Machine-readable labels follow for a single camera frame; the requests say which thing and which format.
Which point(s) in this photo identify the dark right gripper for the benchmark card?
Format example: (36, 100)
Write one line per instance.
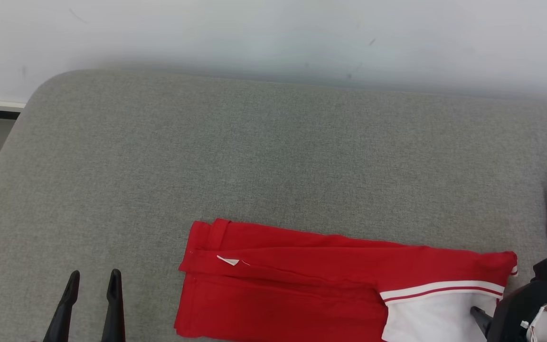
(515, 308)

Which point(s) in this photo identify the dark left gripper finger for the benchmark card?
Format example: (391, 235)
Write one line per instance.
(114, 313)
(62, 313)

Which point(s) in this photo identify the red white sports jersey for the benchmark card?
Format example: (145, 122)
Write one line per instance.
(302, 289)

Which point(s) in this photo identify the grey fabric sofa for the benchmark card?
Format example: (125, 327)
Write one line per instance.
(254, 161)

